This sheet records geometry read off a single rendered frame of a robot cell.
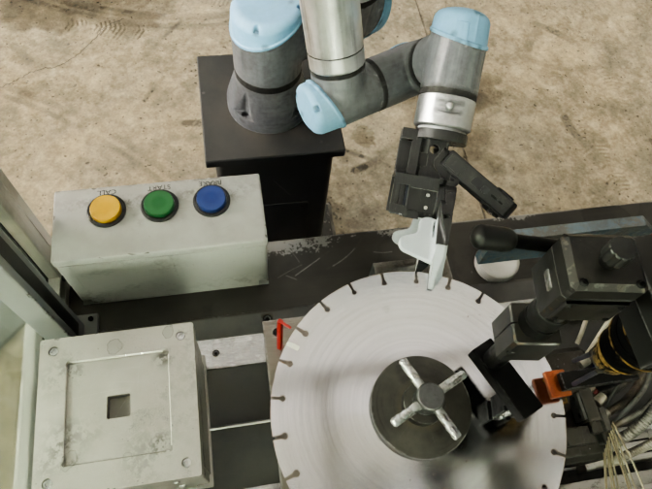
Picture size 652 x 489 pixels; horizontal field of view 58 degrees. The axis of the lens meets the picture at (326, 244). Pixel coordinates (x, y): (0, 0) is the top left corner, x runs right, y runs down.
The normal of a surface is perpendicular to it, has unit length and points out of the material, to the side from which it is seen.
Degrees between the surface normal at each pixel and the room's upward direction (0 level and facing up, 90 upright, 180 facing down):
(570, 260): 45
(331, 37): 71
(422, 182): 33
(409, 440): 5
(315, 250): 0
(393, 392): 5
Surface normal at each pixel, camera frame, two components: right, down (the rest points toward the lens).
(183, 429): 0.07, -0.45
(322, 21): -0.29, 0.68
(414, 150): -0.05, 0.08
